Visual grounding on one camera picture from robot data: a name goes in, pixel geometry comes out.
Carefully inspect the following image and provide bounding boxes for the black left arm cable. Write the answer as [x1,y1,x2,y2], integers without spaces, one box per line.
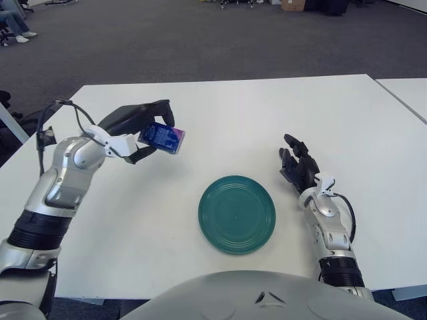
[35,99,111,176]

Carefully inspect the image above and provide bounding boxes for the seated person, white shoes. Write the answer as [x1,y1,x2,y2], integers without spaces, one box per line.
[0,0,38,43]

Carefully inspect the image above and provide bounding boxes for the brown cardboard box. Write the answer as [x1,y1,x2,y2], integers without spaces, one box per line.
[280,0,306,11]

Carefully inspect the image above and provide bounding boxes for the green round plate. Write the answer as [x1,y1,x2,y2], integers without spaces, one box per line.
[197,174,277,256]

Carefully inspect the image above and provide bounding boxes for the white table frame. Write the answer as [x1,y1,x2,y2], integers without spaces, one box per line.
[393,287,427,302]

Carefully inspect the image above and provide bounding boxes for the white wrist mount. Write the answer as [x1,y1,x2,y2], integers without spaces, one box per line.
[313,172,336,197]
[81,125,137,158]

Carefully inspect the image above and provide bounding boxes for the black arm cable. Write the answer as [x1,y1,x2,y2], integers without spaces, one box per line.
[35,99,111,176]
[333,192,356,243]

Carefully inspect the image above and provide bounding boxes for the black cabinet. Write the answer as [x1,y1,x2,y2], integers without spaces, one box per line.
[303,0,350,17]

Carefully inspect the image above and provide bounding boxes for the white left wrist mount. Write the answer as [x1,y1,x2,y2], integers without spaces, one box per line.
[81,125,137,158]

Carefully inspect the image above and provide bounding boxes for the white right wrist mount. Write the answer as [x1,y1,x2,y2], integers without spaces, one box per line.
[313,172,336,197]

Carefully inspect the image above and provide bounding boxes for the black office chair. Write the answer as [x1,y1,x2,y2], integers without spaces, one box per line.
[0,26,16,47]

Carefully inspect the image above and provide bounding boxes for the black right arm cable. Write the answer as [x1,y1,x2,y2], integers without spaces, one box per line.
[333,192,356,243]

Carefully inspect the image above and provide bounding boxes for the white table leg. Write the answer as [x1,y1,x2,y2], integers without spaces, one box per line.
[0,101,30,145]

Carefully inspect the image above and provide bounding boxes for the grey robot torso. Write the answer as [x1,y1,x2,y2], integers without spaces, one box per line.
[118,270,427,320]

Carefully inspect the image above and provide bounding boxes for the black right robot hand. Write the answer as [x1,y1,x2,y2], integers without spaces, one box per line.
[278,133,321,194]

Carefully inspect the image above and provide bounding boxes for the blue purple gum box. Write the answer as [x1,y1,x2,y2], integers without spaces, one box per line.
[137,121,187,155]

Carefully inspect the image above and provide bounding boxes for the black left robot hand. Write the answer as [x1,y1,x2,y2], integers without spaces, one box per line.
[98,99,176,165]

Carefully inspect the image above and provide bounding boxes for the wheeled metal cart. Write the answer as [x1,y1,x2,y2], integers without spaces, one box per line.
[218,0,271,9]

